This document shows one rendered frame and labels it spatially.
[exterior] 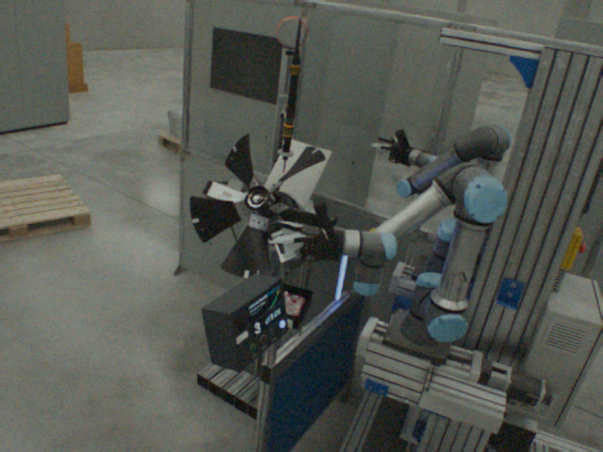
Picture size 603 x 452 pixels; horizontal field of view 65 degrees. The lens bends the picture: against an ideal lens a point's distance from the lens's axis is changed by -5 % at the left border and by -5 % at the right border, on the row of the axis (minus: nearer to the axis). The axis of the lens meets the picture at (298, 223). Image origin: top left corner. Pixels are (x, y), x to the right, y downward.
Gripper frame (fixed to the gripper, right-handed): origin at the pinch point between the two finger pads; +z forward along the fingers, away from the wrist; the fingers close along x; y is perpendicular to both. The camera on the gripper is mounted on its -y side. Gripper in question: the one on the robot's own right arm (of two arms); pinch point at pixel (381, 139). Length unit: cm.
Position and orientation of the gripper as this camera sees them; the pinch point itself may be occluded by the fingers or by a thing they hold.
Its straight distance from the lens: 247.8
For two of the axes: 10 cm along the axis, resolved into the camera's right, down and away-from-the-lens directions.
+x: 7.6, -3.2, 5.7
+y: -0.1, 8.6, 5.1
